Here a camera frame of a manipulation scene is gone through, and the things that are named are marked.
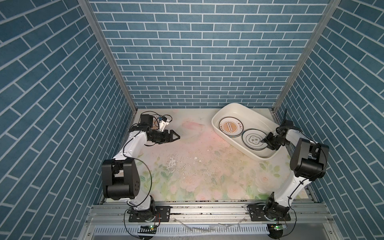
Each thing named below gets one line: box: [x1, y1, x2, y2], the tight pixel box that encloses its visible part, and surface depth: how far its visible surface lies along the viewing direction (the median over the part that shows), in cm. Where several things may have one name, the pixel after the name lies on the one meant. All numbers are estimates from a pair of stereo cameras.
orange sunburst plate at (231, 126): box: [218, 116, 244, 138], surface depth 110 cm
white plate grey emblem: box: [241, 128, 268, 151], surface depth 104 cm
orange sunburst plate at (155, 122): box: [151, 115, 160, 131], surface depth 78 cm
